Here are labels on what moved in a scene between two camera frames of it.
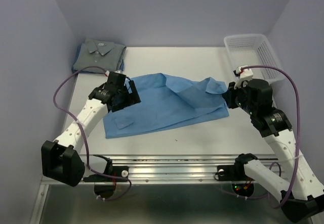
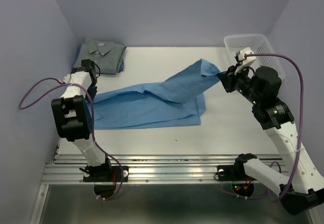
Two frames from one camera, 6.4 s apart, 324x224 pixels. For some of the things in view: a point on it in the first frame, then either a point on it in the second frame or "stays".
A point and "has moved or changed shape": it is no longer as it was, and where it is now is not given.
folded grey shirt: [95, 53] stays
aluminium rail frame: [152, 168] stays
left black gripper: [129, 100] to [90, 97]
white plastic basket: [250, 49] stays
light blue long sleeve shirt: [165, 102] has moved or changed shape
